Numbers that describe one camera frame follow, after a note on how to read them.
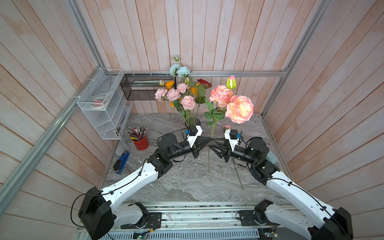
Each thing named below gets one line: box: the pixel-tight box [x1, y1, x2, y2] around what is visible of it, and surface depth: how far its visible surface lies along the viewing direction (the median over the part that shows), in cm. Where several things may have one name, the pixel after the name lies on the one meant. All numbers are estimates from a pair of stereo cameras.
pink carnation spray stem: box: [154, 83, 196, 121], surface depth 78 cm
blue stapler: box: [113, 150, 130, 174], surface depth 94 cm
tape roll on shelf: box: [89, 96, 106, 109], surface depth 75 cm
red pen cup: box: [125, 124, 150, 151], surface depth 95 cm
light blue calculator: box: [265, 150, 279, 164], surface depth 97 cm
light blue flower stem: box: [169, 55, 193, 84], surface depth 81 cm
